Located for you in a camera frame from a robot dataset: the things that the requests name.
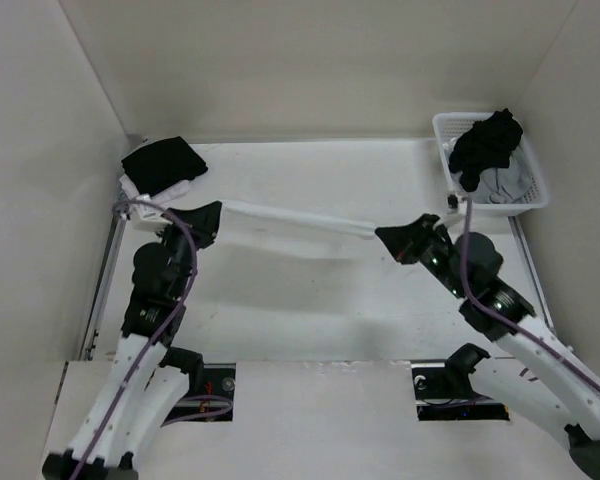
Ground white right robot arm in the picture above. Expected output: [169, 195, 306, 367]
[375, 214, 600, 479]

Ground right aluminium table rail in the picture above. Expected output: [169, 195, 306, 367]
[508, 217, 557, 335]

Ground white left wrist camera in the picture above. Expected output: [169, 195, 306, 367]
[113, 195, 169, 233]

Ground aluminium table rail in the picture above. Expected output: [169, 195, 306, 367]
[76, 213, 125, 361]
[508, 217, 557, 335]

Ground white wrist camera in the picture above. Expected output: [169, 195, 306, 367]
[442, 193, 467, 227]
[113, 195, 169, 233]

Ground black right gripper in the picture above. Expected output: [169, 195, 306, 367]
[375, 212, 467, 298]

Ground grey tank top in basket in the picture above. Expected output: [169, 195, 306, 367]
[470, 147, 532, 205]

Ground white tank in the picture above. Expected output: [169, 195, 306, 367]
[114, 175, 190, 216]
[217, 200, 376, 259]

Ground black tank top in basket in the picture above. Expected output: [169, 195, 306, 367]
[448, 108, 523, 193]

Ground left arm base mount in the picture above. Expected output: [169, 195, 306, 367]
[165, 364, 237, 423]

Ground folded white tank top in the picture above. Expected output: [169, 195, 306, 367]
[114, 175, 190, 216]

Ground folded black tank top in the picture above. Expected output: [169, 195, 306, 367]
[121, 136, 208, 197]

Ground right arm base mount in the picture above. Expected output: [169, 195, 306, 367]
[411, 362, 510, 422]

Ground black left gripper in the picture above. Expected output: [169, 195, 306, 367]
[157, 201, 224, 297]

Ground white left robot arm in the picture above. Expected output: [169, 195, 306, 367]
[42, 199, 223, 479]

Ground white plastic laundry basket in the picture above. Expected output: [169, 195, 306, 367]
[432, 108, 549, 217]

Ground left aluminium table rail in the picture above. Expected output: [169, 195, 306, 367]
[76, 213, 125, 361]

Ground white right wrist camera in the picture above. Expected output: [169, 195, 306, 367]
[442, 193, 467, 227]

